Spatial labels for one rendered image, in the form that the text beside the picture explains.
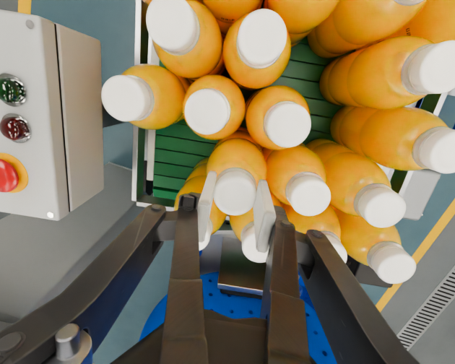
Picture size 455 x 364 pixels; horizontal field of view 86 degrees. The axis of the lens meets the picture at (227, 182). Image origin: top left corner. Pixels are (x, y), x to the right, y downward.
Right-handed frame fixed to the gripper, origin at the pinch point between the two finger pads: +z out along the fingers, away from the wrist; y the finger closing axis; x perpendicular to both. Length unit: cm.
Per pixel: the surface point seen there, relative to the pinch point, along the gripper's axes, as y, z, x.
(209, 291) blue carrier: -0.7, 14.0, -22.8
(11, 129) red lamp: -21.5, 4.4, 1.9
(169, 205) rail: -9.4, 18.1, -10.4
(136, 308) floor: -49, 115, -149
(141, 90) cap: -9.5, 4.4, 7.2
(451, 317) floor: 169, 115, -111
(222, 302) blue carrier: 1.7, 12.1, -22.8
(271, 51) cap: 0.9, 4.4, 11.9
